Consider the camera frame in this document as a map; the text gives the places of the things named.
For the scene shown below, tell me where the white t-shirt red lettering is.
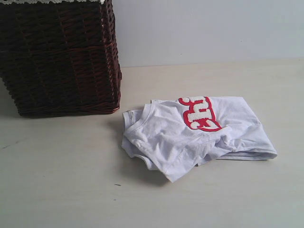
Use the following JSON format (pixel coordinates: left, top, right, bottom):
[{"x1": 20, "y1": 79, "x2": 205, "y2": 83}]
[{"x1": 122, "y1": 96, "x2": 277, "y2": 182}]

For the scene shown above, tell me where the dark brown wicker basket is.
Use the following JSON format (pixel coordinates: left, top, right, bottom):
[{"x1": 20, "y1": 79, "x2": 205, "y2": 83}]
[{"x1": 0, "y1": 0, "x2": 122, "y2": 117}]

